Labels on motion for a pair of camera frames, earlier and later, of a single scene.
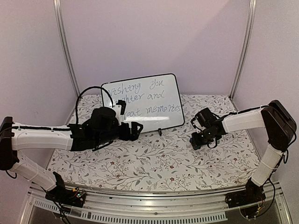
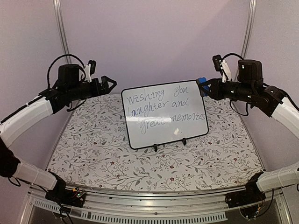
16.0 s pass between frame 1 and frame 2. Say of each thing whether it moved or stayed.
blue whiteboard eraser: moved
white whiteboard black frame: moved
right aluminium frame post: stayed
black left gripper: moved
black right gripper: moved
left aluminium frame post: stayed
